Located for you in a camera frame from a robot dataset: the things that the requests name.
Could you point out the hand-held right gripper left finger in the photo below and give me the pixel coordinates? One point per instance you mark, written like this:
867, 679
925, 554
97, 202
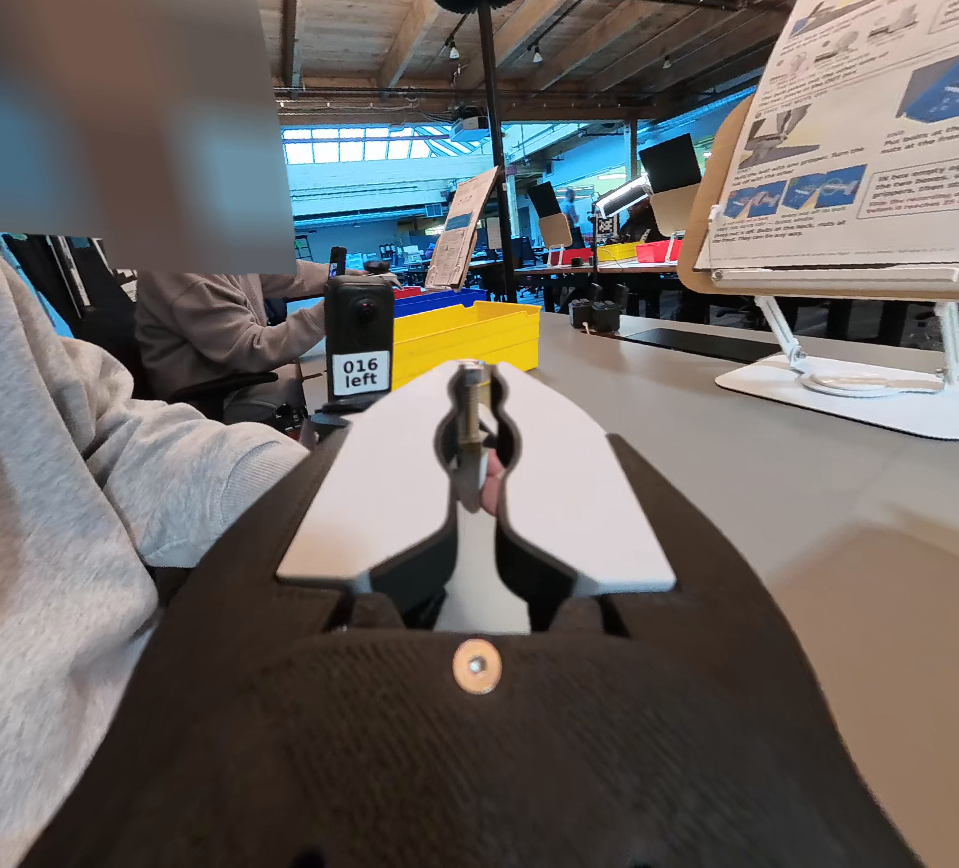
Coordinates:
359, 493

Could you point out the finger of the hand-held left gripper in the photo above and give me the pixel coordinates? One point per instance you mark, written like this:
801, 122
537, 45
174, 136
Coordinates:
470, 482

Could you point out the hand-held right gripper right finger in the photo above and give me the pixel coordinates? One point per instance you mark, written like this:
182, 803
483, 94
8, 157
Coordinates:
584, 501

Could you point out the steel hex bolt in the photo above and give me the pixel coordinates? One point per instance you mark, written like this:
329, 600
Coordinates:
474, 407

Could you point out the person's left forearm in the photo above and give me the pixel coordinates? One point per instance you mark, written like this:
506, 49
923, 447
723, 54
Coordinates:
225, 471

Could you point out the black desk mat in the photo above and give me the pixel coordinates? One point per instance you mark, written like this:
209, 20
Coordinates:
697, 345

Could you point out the person's left hand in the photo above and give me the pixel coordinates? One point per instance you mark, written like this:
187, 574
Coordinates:
492, 490

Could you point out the black handheld device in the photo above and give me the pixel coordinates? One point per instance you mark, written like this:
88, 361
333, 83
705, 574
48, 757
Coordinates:
337, 261

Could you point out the blue plastic bin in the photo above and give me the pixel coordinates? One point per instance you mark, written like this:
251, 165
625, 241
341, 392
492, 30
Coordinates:
442, 301

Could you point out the yellow plastic bin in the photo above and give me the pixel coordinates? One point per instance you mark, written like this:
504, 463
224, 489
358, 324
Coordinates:
464, 343
617, 252

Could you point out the wooden document board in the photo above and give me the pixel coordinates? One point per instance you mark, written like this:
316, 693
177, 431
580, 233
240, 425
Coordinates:
461, 231

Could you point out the black charger block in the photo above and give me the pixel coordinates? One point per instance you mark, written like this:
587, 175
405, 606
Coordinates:
608, 316
579, 314

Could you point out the ceiling projector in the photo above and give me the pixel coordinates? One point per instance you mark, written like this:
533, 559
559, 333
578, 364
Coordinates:
469, 126

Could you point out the small black and tan board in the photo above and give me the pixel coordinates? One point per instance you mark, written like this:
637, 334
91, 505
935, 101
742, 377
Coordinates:
551, 209

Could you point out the black office chair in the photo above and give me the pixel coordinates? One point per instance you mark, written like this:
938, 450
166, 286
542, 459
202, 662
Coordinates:
97, 313

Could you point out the white light bar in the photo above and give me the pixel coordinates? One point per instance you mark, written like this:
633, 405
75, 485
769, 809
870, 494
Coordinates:
623, 196

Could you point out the white document stand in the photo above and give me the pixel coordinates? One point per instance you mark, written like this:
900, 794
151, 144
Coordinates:
861, 396

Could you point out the instruction sheet on white stand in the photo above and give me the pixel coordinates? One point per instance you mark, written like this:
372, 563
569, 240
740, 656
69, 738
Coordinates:
708, 231

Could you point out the person's grey hoodie torso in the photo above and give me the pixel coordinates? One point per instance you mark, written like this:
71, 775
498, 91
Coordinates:
52, 508

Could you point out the large black and tan board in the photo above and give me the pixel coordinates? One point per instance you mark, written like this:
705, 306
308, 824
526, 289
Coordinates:
670, 167

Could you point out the printed instruction sheet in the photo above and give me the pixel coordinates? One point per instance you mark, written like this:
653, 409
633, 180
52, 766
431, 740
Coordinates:
846, 96

